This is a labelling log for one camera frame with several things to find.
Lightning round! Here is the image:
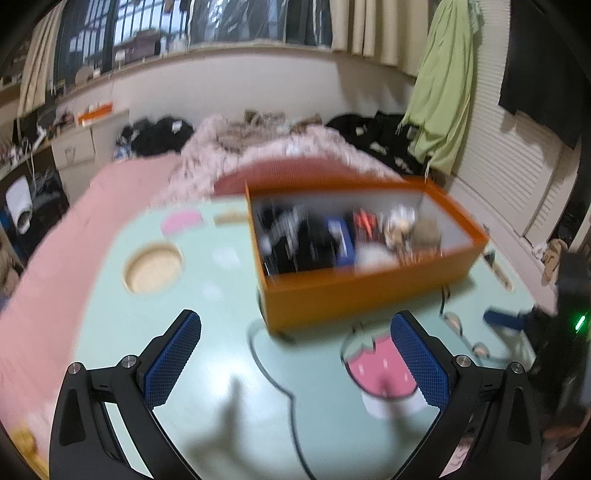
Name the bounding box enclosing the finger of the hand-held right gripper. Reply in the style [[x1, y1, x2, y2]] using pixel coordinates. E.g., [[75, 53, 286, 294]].
[[483, 308, 536, 333]]

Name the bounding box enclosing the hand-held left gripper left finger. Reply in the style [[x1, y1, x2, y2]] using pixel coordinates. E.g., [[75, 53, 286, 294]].
[[48, 309, 202, 480]]

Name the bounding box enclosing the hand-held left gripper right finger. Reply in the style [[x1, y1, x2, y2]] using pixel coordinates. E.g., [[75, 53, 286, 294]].
[[390, 310, 543, 480]]

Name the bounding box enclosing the orange cardboard box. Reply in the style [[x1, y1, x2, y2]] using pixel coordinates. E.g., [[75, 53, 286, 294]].
[[245, 178, 490, 335]]

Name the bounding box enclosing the beige crumpled cloth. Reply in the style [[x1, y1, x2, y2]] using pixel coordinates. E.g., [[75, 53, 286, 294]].
[[541, 239, 570, 283]]

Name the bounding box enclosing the white fluffy pad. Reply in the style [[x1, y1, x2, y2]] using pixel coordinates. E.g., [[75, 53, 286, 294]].
[[358, 244, 398, 269]]

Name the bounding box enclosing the blue box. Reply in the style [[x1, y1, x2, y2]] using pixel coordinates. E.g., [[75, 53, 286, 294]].
[[328, 219, 357, 266]]

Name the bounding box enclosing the red item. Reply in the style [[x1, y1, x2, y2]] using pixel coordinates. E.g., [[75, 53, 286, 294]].
[[353, 210, 384, 241]]

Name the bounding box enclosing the white louvered closet door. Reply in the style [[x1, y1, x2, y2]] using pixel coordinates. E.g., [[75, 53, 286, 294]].
[[450, 0, 591, 241]]

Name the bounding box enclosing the pink bedsheet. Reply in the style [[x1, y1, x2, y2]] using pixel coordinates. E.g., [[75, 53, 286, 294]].
[[0, 154, 185, 462]]

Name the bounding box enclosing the white appliance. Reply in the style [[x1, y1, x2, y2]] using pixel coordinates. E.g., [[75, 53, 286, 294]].
[[4, 178, 34, 232]]

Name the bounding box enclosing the small black clothes pile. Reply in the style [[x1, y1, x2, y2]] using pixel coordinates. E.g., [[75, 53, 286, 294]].
[[117, 117, 195, 158]]

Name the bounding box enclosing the red ribbed pillow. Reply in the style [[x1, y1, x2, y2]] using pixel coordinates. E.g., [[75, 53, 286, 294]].
[[215, 157, 402, 195]]

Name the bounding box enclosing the black hanging garment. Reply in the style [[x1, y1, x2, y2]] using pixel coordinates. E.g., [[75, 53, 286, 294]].
[[498, 0, 585, 151]]

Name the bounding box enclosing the white bedside cabinet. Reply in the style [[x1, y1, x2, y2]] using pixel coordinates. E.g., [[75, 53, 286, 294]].
[[51, 111, 130, 195]]

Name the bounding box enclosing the pink floral quilt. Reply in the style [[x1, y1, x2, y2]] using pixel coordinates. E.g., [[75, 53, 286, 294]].
[[152, 111, 402, 204]]

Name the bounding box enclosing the large black clothes pile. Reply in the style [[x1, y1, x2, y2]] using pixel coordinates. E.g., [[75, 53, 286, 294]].
[[325, 111, 432, 176]]

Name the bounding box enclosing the light green hanging garment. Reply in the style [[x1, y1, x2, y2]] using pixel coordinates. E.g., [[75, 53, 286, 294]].
[[402, 0, 483, 174]]

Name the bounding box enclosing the small orange box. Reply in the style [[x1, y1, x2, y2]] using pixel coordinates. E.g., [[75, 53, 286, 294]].
[[78, 102, 114, 126]]

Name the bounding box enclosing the brown garment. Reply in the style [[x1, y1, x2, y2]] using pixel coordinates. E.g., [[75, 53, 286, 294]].
[[242, 110, 324, 134]]

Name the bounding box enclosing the wide beige curtain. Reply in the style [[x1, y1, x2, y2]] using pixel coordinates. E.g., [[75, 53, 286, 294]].
[[330, 0, 439, 77]]

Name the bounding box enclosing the narrow beige curtain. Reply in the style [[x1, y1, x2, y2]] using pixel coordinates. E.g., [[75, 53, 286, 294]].
[[18, 9, 68, 116]]

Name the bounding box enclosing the barred window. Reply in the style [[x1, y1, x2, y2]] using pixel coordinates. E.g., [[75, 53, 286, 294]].
[[53, 0, 333, 75]]

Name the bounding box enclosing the wall shelf unit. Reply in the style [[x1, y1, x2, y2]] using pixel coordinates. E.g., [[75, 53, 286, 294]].
[[0, 69, 56, 185]]

